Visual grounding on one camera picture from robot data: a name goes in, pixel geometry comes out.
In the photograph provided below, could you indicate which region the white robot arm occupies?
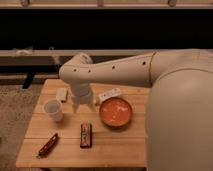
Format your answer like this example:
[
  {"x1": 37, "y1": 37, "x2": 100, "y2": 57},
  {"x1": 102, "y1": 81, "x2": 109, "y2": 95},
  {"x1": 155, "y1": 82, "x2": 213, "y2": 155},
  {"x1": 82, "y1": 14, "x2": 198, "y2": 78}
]
[{"x1": 59, "y1": 49, "x2": 213, "y2": 171}]

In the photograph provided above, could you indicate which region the brown candy bar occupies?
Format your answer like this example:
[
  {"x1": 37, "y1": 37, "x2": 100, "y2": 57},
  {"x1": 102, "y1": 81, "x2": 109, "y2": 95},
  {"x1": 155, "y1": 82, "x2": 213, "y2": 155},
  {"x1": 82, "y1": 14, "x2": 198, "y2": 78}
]
[{"x1": 80, "y1": 123, "x2": 92, "y2": 148}]

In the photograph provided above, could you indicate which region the wooden table board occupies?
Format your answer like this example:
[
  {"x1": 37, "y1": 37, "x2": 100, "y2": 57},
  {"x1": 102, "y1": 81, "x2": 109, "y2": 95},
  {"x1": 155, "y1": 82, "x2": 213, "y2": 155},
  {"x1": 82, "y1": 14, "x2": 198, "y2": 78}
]
[{"x1": 16, "y1": 79, "x2": 149, "y2": 168}]

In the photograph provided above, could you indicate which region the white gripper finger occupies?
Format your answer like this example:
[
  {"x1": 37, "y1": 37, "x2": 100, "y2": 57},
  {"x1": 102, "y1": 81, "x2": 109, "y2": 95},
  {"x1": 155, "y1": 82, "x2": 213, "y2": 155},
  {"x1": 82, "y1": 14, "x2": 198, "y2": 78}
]
[
  {"x1": 88, "y1": 103, "x2": 96, "y2": 112},
  {"x1": 72, "y1": 104, "x2": 79, "y2": 113}
]

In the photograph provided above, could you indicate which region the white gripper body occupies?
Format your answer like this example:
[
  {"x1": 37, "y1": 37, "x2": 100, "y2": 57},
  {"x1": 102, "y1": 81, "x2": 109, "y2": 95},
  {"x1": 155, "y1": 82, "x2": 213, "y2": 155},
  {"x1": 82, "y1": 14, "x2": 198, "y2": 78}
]
[{"x1": 70, "y1": 83, "x2": 93, "y2": 104}]

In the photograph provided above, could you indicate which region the orange ceramic bowl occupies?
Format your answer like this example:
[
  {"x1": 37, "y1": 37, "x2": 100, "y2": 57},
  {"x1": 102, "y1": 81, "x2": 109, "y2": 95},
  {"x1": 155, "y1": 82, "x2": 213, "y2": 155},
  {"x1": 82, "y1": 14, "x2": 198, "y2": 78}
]
[{"x1": 99, "y1": 97, "x2": 133, "y2": 127}]

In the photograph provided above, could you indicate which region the white sponge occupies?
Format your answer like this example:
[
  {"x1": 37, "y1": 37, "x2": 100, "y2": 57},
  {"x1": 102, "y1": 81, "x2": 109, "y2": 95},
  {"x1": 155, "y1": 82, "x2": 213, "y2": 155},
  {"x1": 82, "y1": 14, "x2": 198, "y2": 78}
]
[{"x1": 56, "y1": 88, "x2": 68, "y2": 102}]

